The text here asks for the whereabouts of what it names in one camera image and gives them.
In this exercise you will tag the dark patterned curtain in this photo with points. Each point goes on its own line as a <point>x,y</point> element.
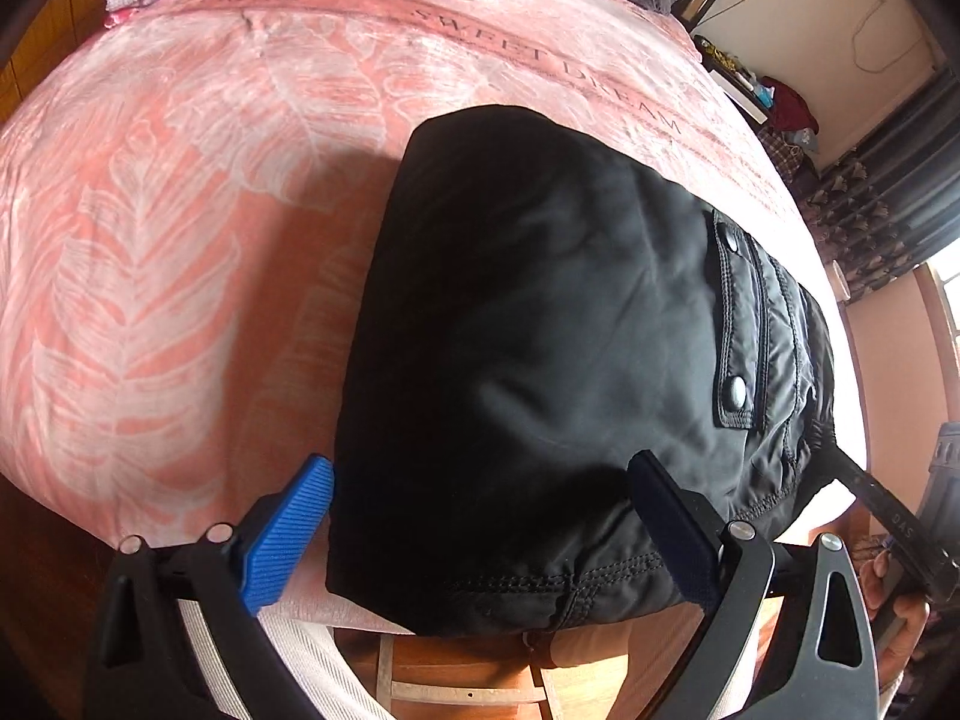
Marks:
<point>892,202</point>

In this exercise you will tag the black nightstand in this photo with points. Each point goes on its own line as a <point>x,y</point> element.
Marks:
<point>737,87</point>

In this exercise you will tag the pink bed with sheet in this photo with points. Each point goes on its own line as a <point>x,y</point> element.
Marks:
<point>190,207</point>

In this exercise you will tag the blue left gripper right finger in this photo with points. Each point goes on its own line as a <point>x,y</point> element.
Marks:
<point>681,527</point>

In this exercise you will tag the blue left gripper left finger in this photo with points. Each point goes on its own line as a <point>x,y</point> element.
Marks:
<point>274,534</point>

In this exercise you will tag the wooden wardrobe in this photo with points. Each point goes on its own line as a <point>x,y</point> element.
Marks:
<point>52,22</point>

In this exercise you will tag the black quilted pants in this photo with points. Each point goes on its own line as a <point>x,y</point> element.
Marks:
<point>539,309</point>

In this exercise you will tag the plaid cloth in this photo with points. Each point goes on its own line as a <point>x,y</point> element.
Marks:
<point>787,157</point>

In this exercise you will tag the person right hand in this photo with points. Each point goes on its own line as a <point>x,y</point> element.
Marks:
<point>911,610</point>

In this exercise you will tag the dark red clothes pile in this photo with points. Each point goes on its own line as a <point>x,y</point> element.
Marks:
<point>789,112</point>

